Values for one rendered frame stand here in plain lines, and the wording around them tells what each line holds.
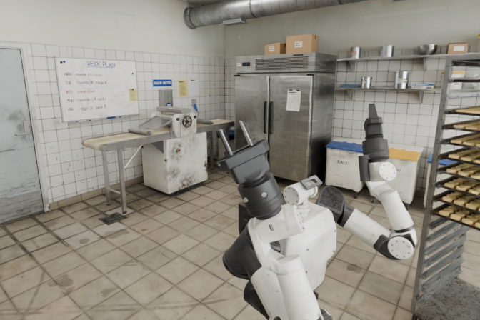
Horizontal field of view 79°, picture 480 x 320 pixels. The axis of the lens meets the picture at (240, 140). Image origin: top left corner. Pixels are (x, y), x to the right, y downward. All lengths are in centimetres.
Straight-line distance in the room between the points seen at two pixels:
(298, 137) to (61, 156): 325
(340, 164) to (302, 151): 57
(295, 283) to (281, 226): 12
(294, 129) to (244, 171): 374
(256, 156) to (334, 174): 393
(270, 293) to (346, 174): 375
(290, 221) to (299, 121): 367
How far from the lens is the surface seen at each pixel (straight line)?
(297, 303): 72
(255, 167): 64
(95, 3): 475
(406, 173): 428
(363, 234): 121
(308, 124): 425
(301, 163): 441
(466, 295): 291
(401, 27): 486
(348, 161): 441
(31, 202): 456
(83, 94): 451
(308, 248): 98
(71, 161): 456
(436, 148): 211
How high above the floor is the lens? 169
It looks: 12 degrees down
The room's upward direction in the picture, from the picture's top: straight up
